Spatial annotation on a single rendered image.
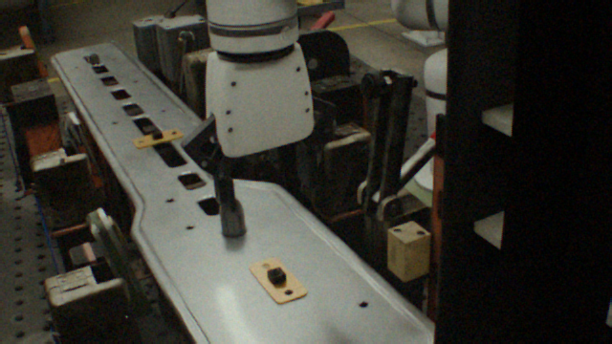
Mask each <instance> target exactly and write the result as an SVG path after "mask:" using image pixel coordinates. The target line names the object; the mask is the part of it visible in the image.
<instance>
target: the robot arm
mask: <svg viewBox="0 0 612 344"><path fill-rule="evenodd" d="M390 2H391V11H392V14H393V16H394V18H396V20H397V21H398V22H399V23H400V24H401V25H402V26H404V27H405V28H408V29H410V30H413V31H419V32H448V0H390ZM206 5H207V13H208V28H209V35H210V43H211V46H212V47H213V48H215V49H216V52H212V53H210V54H208V62H207V77H206V99H207V120H206V121H204V122H203V123H202V124H201V125H200V126H198V127H197V128H196V129H194V130H193V131H192V132H191V133H190V134H189V135H188V136H187V137H186V138H184V139H183V140H182V141H181V143H180V145H181V148H182V149H183V151H184V152H185V153H186V154H187V155H188V156H189V157H190V158H191V159H192V160H193V161H194V162H195V163H196V164H197V166H198V167H199V168H201V169H202V170H204V171H206V172H208V173H209V174H211V175H213V182H214V189H215V197H216V200H217V202H218V203H219V204H222V205H223V206H224V207H225V208H226V209H227V210H228V212H229V214H233V213H235V212H236V201H235V194H234V185H233V178H232V177H231V176H230V175H229V172H230V170H231V168H232V166H233V164H234V162H235V161H236V159H237V158H238V157H243V156H248V155H251V153H255V152H259V151H262V150H266V149H270V148H274V147H277V146H281V145H284V144H288V143H291V142H295V141H299V142H300V145H297V146H296V149H295V161H296V174H298V178H299V179H300V181H301V182H302V183H304V184H305V185H306V186H307V187H308V188H309V189H315V188H316V176H317V153H318V152H319V151H320V149H321V144H322V143H323V142H324V141H325V140H326V138H327V137H328V135H329V134H330V133H331V125H332V124H333V122H334V120H335V118H336V116H337V113H338V111H339V108H338V107H337V106H335V105H334V104H332V103H330V102H327V101H325V100H321V99H318V98H316V97H314V96H312V95H311V88H310V82H309V77H308V72H307V68H306V64H305V60H304V56H303V53H302V51H301V47H300V45H299V44H298V43H296V41H297V40H298V38H299V32H298V26H299V23H298V16H297V0H206ZM447 68H448V64H447V48H445V49H443V50H441V51H439V52H437V53H435V54H433V55H431V56H430V57H429V58H428V59H427V60H426V65H425V92H426V124H427V139H429V136H430V135H431V134H432V133H433V132H434V130H435V116H436V115H437V114H440V113H441V114H443V115H445V113H446V90H447ZM313 110H314V111H317V112H319V116H318V120H317V121H316V122H315V123H314V115H313ZM209 139H210V140H211V141H212V143H218V144H217V146H216V148H215V150H214V152H213V154H212V156H211V158H210V157H207V156H206V155H204V154H202V152H201V151H200V147H201V145H202V144H203V143H204V142H206V141H207V140H209ZM433 172H434V157H433V158H432V159H431V160H430V161H429V162H428V163H427V164H426V165H425V166H423V167H422V168H421V170H420V171H419V172H418V173H417V174H416V175H415V176H414V177H413V178H414V181H415V183H416V184H417V185H418V186H419V187H420V188H421V189H423V190H424V191H427V192H429V193H432V194H433Z"/></svg>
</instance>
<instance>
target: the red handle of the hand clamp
mask: <svg viewBox="0 0 612 344"><path fill-rule="evenodd" d="M435 140H436V139H435V130H434V132H433V133H432V134H431V135H430V136H429V139H428V140H427V141H426V142H425V143H424V144H423V145H422V146H421V147H420V148H419V150H418V151H417V152H416V153H415V154H414V155H413V156H412V157H411V158H410V159H409V160H408V161H407V162H406V163H405V164H404V165H403V166H402V170H401V177H400V184H399V191H398V193H399V192H400V191H401V190H402V189H403V188H404V187H405V186H406V185H407V184H408V183H409V181H410V180H411V179H412V178H413V177H414V176H415V175H416V174H417V173H418V172H419V171H420V170H421V168H422V167H423V166H425V165H426V164H427V163H428V162H429V161H430V160H431V159H432V158H433V157H434V154H436V153H435ZM380 191H381V190H379V191H377V192H375V193H374V194H373V195H372V197H371V200H372V202H373V203H374V204H375V205H378V199H379V198H380Z"/></svg>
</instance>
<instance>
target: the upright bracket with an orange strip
mask: <svg viewBox="0 0 612 344"><path fill-rule="evenodd" d="M435 139H436V140H435V153H436V154H434V172H433V200H432V206H431V228H430V254H429V282H428V287H427V309H426V316H427V317H428V318H429V319H431V320H432V321H433V322H434V323H435V313H436V291H437V286H438V270H439V248H440V226H441V212H442V203H443V180H444V158H445V116H444V115H443V114H441V113H440V114H437V115H436V116H435Z"/></svg>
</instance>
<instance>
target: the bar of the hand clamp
mask: <svg viewBox="0 0 612 344"><path fill-rule="evenodd" d="M417 86H418V80H417V79H414V75H411V74H409V73H407V72H403V71H401V70H399V69H397V67H388V68H381V69H380V75H377V74H376V73H367V74H365V75H364V77H363V78H362V81H361V91H362V93H363V95H364V96H365V97H366V98H367V99H376V107H375V115H374V122H373V131H372V139H371V146H370V155H369V163H368V170H367V178H366V187H365V194H364V202H363V209H364V210H365V211H371V210H376V208H377V214H376V220H377V221H379V222H382V221H381V220H379V205H381V202H382V201H383V200H384V199H385V198H386V197H389V196H392V195H396V196H398V191H399V184H400V177H401V170H402V163H403V157H404V144H405V137H406V130H407V124H408V118H409V110H410V103H411V97H412V90H413V88H416V87H417ZM379 190H381V191H380V198H379V199H378V205H375V204H374V203H373V202H372V200H371V197H372V195H373V194H374V193H375V192H377V191H379Z"/></svg>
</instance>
